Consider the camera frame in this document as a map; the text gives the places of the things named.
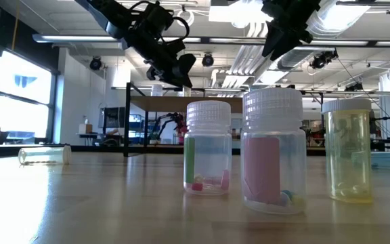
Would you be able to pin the cardboard box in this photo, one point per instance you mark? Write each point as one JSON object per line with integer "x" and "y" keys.
{"x": 85, "y": 128}

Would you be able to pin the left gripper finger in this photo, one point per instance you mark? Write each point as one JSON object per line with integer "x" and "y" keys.
{"x": 159, "y": 72}
{"x": 185, "y": 69}

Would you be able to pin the clear bottle pink label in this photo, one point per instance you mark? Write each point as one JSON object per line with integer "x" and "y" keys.
{"x": 262, "y": 169}

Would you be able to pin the wooden shelf black legs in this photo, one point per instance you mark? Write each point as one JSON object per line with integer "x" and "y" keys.
{"x": 161, "y": 104}

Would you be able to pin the white ceiling light panel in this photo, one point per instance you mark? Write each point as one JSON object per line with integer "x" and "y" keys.
{"x": 235, "y": 13}

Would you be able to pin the clear bottle sideways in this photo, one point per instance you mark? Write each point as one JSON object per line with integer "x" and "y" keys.
{"x": 46, "y": 155}

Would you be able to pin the large window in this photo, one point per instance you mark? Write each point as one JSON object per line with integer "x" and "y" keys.
{"x": 22, "y": 101}

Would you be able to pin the black wall monitor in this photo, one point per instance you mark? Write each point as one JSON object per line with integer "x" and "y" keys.
{"x": 113, "y": 117}

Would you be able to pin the clear bottle green label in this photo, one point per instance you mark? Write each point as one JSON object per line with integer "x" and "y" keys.
{"x": 208, "y": 152}

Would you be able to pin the black background robot arm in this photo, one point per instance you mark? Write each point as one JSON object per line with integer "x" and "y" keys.
{"x": 171, "y": 118}

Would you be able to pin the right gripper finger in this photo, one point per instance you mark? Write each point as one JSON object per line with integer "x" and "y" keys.
{"x": 286, "y": 42}
{"x": 272, "y": 39}

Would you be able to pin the blue storage bins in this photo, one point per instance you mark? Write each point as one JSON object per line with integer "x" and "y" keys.
{"x": 135, "y": 123}

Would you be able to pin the black ceiling spotlight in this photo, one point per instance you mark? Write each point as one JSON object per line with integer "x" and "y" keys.
{"x": 95, "y": 63}
{"x": 322, "y": 60}
{"x": 208, "y": 60}

